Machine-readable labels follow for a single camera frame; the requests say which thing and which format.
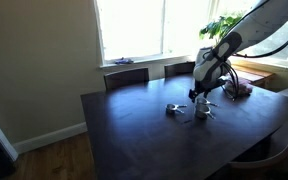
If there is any large silver measuring cup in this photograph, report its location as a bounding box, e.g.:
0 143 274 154
195 104 214 120

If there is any near curved wooden chair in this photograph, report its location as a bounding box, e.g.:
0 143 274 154
229 121 288 170

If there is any green potted plant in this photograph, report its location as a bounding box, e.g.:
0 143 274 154
199 15 242 47

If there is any dark wooden chair right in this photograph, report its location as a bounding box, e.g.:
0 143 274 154
164 62 195 78

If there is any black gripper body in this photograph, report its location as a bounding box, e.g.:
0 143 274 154
188 78 225 102

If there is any plastic bag on table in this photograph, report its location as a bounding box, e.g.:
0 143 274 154
224 78 253 98

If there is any medium silver measuring cup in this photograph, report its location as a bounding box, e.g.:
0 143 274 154
166 104 185 114

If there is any dark wooden chair left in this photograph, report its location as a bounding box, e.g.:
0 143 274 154
104 68 149 90

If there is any wooden side bench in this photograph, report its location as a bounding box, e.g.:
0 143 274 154
233 65 275 88

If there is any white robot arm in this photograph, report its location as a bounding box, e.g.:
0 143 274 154
189 0 288 102

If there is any white window frame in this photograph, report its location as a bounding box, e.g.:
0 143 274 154
93 0 288 72

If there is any dark wooden chair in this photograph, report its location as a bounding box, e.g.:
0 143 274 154
164 62 195 78
104 68 149 90

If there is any dark wooden dining table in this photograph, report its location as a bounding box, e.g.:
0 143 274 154
81 75 288 180

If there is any blue object on windowsill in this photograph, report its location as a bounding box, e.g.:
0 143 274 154
114 57 134 65

